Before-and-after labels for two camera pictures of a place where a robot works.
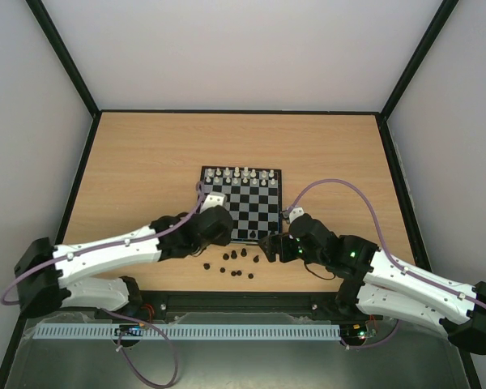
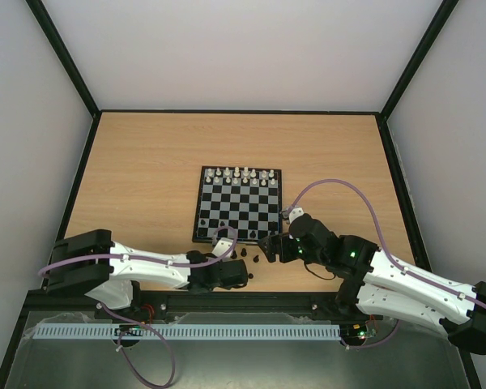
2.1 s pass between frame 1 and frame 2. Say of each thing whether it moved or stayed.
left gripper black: moved
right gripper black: stayed
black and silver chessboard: stayed
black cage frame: stayed
